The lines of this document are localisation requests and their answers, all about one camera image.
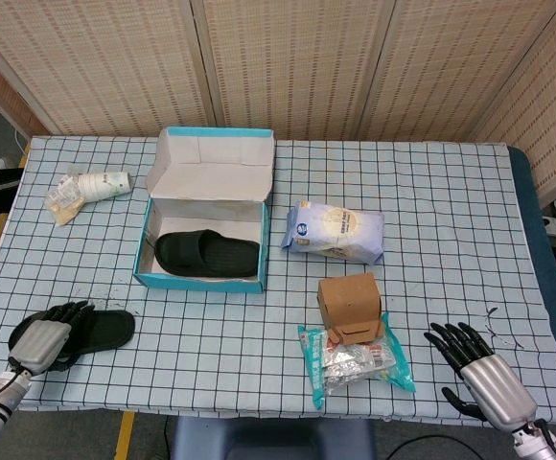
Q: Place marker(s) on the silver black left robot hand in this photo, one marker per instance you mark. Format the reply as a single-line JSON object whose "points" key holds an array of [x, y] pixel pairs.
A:
{"points": [[38, 345]]}

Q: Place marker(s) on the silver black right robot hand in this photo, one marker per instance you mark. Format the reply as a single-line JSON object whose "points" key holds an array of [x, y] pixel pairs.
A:
{"points": [[498, 393]]}

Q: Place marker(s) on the black slipper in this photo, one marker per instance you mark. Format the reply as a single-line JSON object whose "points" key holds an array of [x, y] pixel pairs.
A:
{"points": [[105, 330], [201, 254]]}

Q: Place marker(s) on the teal cardboard shoe box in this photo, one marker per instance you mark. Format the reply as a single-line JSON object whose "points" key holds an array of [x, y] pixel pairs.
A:
{"points": [[211, 177]]}

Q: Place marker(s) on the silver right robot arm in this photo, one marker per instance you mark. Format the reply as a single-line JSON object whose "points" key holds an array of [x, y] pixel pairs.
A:
{"points": [[532, 445]]}

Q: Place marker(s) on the clear bag with beige contents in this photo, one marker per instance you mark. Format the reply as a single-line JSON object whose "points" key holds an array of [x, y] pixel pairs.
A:
{"points": [[64, 208]]}

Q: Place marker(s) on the teal clear plastic bag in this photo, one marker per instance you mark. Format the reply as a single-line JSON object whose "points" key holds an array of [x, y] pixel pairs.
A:
{"points": [[354, 369]]}

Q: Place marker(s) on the stacked white paper cups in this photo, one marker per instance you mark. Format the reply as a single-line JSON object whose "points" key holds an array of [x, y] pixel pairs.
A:
{"points": [[105, 184]]}

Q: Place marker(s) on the brown cardboard carton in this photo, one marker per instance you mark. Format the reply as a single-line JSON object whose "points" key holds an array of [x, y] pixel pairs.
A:
{"points": [[350, 302]]}

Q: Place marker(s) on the white black checkered tablecloth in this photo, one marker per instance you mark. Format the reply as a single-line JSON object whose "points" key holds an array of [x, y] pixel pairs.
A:
{"points": [[235, 345]]}

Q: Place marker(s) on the pale blue tissue pack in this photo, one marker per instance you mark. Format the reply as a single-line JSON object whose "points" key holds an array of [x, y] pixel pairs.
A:
{"points": [[340, 230]]}

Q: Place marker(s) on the blue chair seat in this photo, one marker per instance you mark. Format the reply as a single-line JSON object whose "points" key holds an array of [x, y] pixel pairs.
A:
{"points": [[268, 441]]}

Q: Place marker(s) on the woven bamboo folding screen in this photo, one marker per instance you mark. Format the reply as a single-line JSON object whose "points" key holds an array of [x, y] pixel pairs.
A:
{"points": [[307, 57]]}

